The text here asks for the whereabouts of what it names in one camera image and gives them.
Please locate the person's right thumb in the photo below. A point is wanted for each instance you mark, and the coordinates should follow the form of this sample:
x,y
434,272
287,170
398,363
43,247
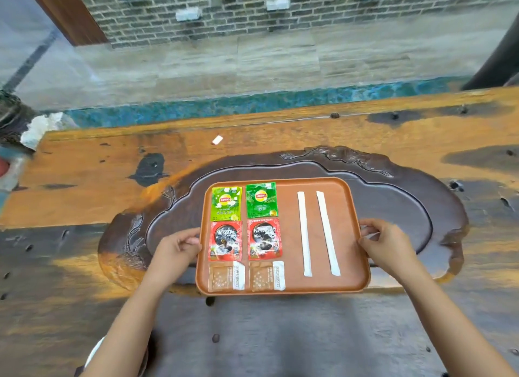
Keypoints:
x,y
367,245

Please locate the dark green tea packet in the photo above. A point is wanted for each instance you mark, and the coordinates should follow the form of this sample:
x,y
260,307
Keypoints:
x,y
262,200

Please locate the person's left forearm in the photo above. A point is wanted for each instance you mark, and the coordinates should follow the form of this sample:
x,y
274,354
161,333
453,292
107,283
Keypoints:
x,y
125,328

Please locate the light green tea packet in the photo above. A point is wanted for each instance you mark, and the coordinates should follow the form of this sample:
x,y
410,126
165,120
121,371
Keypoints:
x,y
226,203

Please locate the white crumpled cloth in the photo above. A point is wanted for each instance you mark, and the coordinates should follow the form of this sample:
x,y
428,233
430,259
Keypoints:
x,y
38,127

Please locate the person's left hand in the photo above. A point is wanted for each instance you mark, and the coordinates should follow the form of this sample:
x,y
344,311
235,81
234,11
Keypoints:
x,y
170,255

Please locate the person's right forearm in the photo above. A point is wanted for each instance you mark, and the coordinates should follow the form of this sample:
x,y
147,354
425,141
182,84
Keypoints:
x,y
450,328

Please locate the red coffee packet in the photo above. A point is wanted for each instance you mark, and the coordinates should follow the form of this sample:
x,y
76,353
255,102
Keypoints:
x,y
225,241
264,239

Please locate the white paper-wrapped stirrer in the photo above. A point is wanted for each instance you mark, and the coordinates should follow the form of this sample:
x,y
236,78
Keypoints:
x,y
327,233
305,235

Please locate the brown wooden post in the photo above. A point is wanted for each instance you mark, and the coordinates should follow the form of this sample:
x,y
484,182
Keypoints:
x,y
65,12

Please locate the person's left thumb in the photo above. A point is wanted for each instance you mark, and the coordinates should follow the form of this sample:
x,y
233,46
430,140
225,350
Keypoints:
x,y
192,248

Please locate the brown rectangular serving tray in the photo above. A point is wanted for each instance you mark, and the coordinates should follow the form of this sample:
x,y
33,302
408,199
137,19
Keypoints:
x,y
292,243

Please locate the dark carved wooden tea tray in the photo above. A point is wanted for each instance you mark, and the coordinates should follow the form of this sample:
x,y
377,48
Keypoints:
x,y
389,194

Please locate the dark curved furniture piece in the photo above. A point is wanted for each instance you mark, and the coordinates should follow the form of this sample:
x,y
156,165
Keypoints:
x,y
496,62

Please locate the person's right hand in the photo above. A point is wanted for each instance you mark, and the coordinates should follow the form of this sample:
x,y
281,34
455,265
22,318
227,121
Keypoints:
x,y
391,247

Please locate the dark rough stone object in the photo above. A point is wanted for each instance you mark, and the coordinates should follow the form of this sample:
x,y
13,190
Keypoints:
x,y
14,117

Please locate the small white paper scrap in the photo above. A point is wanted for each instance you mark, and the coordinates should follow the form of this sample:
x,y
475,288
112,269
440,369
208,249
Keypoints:
x,y
217,140

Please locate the brown sugar packet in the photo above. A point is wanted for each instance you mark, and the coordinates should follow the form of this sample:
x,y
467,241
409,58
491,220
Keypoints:
x,y
225,276
265,276

